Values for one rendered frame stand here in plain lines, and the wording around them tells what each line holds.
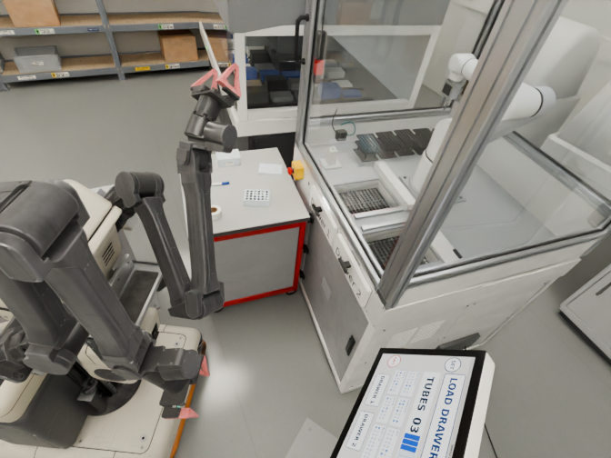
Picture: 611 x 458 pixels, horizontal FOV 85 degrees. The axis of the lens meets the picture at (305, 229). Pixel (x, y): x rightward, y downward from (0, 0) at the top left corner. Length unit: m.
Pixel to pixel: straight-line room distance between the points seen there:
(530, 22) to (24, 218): 0.73
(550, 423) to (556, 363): 0.39
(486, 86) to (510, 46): 0.07
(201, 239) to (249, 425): 1.26
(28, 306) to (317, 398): 1.58
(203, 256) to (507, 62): 0.75
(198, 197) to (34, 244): 0.48
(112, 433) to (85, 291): 1.26
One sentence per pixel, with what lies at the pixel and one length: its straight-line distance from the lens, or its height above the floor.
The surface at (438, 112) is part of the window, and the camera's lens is 0.84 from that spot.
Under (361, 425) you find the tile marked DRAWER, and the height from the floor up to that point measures 1.00.
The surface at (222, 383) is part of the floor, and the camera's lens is 2.02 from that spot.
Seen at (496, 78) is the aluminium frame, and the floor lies 1.70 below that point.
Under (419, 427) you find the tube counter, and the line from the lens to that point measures 0.87.
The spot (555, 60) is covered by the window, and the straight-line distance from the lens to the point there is 0.78.
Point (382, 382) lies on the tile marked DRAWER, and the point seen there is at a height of 1.01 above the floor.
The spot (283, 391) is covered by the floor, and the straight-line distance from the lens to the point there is 2.00.
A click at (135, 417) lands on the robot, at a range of 1.76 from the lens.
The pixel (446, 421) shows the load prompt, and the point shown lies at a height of 1.16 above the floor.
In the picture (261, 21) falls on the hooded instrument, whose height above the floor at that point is 1.42.
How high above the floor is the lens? 1.90
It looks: 46 degrees down
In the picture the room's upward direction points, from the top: 8 degrees clockwise
